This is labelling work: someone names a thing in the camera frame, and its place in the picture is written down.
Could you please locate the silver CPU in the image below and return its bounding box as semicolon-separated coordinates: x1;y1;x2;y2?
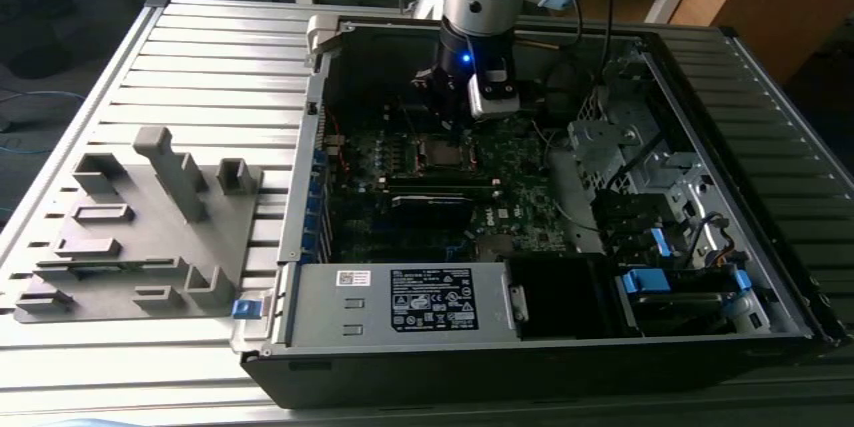
426;141;464;167

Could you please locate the metal socket cover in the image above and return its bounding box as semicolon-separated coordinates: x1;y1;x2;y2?
414;135;481;174

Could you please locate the CPU socket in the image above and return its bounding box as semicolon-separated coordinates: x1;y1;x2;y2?
412;131;485;178

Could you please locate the black RAM slot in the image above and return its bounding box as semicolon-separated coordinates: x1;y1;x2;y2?
385;174;504;185

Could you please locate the grey case hinge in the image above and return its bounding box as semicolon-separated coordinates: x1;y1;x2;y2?
305;15;344;68

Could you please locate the silver disk bay cage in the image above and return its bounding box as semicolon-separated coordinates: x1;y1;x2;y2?
566;41;710;208

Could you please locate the black graphics card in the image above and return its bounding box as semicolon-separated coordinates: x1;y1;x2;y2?
390;193;477;229

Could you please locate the grey plastic bar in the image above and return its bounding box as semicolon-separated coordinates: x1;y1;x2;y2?
548;149;606;254

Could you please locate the green motherboard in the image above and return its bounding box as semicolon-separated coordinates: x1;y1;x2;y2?
320;101;582;264

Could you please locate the brown chipset heatsink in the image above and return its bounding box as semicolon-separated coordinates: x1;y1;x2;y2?
478;234;517;257

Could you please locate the blue bay latch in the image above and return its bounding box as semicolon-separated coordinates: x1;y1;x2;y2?
650;227;674;259

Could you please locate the black fan shroud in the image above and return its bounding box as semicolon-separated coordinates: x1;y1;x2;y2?
505;254;626;342

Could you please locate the hard disk in blue carrier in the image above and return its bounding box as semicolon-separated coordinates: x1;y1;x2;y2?
617;266;756;338

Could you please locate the grey power supply unit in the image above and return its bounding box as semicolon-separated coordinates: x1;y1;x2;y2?
286;261;524;348

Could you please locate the grey parts rack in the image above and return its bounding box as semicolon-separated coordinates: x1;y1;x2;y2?
13;126;266;324

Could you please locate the black open PC case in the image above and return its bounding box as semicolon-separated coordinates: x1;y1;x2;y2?
230;14;853;411

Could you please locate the black office chair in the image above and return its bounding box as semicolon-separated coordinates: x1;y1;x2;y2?
0;0;79;81

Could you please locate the pale blue object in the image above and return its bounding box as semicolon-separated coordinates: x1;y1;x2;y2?
57;416;139;427

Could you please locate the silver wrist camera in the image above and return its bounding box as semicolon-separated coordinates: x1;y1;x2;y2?
466;69;526;121

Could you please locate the coloured wire bundle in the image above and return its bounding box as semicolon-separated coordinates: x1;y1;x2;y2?
705;241;741;269

